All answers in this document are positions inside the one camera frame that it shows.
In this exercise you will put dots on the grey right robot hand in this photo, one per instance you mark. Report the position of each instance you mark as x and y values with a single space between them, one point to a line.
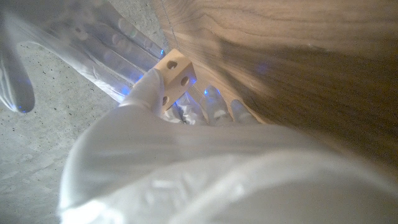
93 40

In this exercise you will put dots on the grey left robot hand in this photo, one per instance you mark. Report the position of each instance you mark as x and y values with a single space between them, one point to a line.
202 174

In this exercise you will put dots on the small wooden block with holes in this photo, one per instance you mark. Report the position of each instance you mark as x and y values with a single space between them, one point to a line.
175 76

